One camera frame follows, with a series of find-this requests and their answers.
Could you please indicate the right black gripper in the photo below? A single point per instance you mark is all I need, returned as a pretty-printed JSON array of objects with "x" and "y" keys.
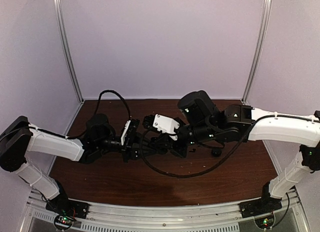
[{"x": 180, "y": 152}]

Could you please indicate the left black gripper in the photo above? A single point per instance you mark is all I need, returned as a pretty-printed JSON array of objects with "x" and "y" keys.
[{"x": 131, "y": 147}]

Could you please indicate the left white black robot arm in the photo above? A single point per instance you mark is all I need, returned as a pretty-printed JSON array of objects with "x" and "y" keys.
[{"x": 99, "y": 138}]

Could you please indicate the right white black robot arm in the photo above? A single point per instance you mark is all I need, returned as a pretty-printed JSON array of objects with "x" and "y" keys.
[{"x": 239, "y": 124}]

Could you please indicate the round black disc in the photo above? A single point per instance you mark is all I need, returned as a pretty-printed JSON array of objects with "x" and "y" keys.
[{"x": 216, "y": 152}]

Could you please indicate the left circuit board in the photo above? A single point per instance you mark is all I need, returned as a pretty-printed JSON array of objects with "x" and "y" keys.
[{"x": 63, "y": 222}]

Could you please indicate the circuit board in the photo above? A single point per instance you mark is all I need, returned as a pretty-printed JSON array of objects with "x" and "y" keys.
[
  {"x": 265, "y": 222},
  {"x": 63, "y": 222}
]

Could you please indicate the right circuit board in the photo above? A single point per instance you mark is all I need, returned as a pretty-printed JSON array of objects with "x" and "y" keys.
[{"x": 265, "y": 222}]

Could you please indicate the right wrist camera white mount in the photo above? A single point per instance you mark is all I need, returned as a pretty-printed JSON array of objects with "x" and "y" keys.
[{"x": 162, "y": 124}]

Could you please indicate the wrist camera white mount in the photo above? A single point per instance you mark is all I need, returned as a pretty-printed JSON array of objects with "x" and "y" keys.
[
  {"x": 162, "y": 124},
  {"x": 129, "y": 130}
]

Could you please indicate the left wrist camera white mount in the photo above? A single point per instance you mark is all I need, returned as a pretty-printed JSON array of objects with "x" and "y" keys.
[{"x": 129, "y": 130}]

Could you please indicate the aluminium front rail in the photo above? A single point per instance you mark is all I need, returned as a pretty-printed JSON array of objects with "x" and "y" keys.
[{"x": 212, "y": 217}]

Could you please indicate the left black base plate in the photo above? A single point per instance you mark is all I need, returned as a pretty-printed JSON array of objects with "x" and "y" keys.
[{"x": 73, "y": 209}]

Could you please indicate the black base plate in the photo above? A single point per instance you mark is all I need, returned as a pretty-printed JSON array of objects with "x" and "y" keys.
[
  {"x": 259, "y": 206},
  {"x": 73, "y": 209}
]

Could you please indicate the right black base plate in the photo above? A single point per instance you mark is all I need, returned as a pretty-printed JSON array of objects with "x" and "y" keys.
[{"x": 259, "y": 206}]

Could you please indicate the left aluminium frame post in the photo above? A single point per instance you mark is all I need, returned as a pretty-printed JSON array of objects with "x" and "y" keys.
[{"x": 66, "y": 49}]

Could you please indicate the aluminium frame post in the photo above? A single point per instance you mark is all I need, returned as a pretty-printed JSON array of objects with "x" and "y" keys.
[
  {"x": 66, "y": 49},
  {"x": 264, "y": 22}
]

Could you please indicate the right aluminium frame post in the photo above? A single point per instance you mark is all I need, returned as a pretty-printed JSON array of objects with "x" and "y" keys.
[{"x": 264, "y": 22}]

